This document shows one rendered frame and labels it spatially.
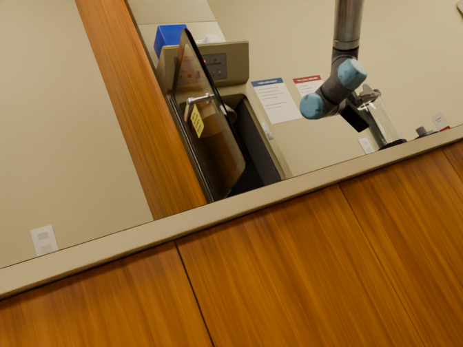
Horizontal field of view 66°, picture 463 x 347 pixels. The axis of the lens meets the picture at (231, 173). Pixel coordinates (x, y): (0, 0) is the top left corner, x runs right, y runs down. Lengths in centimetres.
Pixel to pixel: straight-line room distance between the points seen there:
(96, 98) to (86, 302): 116
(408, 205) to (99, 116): 124
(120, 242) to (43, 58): 127
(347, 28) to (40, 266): 92
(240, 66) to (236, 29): 92
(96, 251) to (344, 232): 56
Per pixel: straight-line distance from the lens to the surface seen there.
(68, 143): 158
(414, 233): 105
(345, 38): 110
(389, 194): 104
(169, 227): 69
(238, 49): 130
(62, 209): 146
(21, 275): 67
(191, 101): 86
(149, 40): 135
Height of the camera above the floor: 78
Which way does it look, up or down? 16 degrees up
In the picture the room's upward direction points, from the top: 24 degrees counter-clockwise
